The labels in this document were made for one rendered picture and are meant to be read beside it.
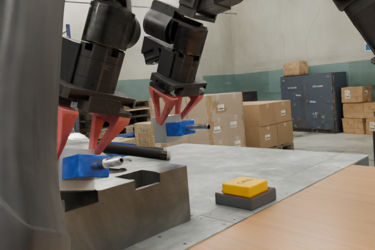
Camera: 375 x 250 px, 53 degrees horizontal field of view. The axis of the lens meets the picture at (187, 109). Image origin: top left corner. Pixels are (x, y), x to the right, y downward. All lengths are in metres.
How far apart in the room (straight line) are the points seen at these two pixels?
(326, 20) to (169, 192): 7.57
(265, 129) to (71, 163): 4.77
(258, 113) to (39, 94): 4.92
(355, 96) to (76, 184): 6.88
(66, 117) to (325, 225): 0.40
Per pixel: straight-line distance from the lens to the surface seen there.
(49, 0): 0.19
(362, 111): 7.22
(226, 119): 4.50
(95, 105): 0.47
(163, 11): 0.75
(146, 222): 0.58
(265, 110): 5.18
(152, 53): 0.78
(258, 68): 9.15
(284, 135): 5.56
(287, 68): 7.93
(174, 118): 0.78
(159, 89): 0.72
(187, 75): 0.72
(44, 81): 0.17
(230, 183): 0.70
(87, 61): 0.47
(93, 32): 0.47
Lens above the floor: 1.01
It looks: 3 degrees down
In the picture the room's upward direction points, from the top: 4 degrees counter-clockwise
